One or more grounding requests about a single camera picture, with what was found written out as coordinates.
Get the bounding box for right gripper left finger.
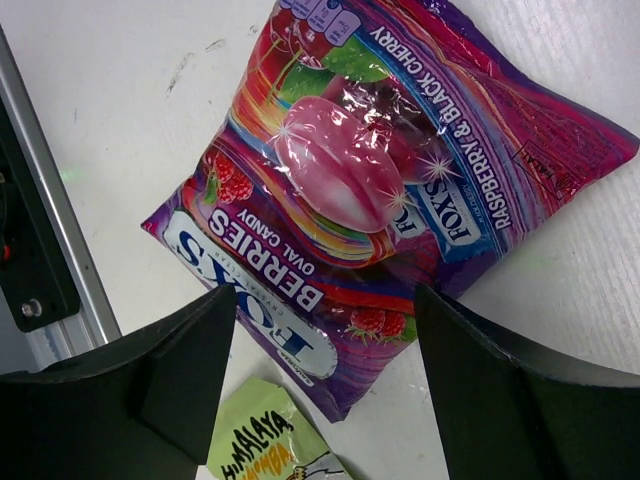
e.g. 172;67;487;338
1;286;236;479

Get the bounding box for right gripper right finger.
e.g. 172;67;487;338
414;285;639;479

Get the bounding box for purple Fox's candy bag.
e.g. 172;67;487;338
143;1;639;422

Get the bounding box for small green snack packet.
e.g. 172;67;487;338
206;377;351;480

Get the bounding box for aluminium front rail frame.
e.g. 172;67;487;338
1;40;121;374

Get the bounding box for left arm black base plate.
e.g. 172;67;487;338
1;108;80;332

